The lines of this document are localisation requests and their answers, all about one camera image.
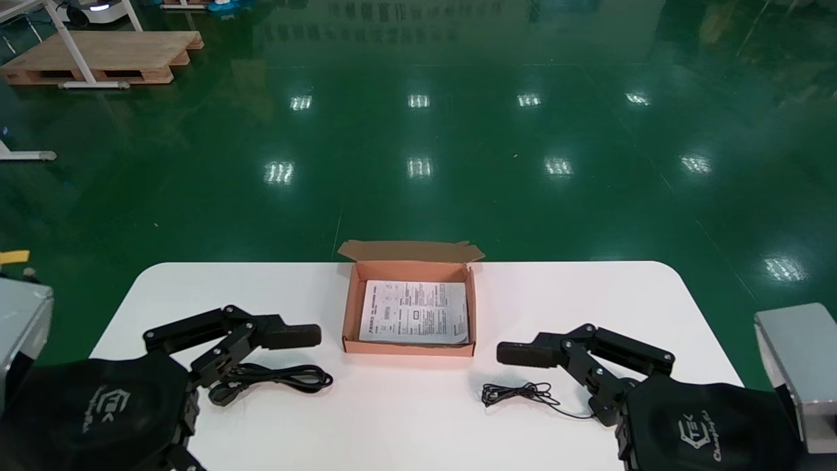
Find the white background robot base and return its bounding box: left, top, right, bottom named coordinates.
left=58, top=0, right=131, bottom=26

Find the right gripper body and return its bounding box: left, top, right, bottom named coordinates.
left=618, top=374, right=804, bottom=471

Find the white metal floor foot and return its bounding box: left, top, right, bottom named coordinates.
left=0, top=139, right=58, bottom=162

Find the open brown cardboard box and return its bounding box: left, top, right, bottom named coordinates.
left=337, top=239, right=486, bottom=358

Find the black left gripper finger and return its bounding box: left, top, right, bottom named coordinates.
left=163, top=444, right=207, bottom=471
left=143, top=305, right=322, bottom=389

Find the large wooden pallet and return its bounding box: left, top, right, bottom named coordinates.
left=0, top=30, right=205, bottom=86

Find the thick black power cable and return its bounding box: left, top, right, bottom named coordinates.
left=208, top=363, right=334, bottom=408

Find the printed white instruction sheet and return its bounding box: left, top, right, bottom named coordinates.
left=358, top=280, right=470, bottom=345

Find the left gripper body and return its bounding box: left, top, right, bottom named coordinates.
left=0, top=354, right=199, bottom=471

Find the white metal table frame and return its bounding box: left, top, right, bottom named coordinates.
left=0, top=0, right=143, bottom=90

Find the thin black earphone wire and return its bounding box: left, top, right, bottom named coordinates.
left=481, top=382, right=596, bottom=421

